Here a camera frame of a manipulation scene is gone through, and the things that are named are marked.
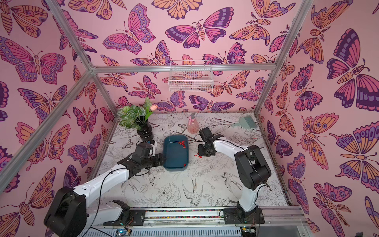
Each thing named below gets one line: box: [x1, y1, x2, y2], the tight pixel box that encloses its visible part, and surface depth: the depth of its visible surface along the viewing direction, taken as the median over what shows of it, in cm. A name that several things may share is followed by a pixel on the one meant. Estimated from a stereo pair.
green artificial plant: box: [116, 97, 158, 130], surface depth 87 cm
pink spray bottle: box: [187, 112, 200, 135], surface depth 109 cm
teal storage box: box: [162, 134, 190, 172], surface depth 99 cm
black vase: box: [136, 117, 153, 139], surface depth 99 cm
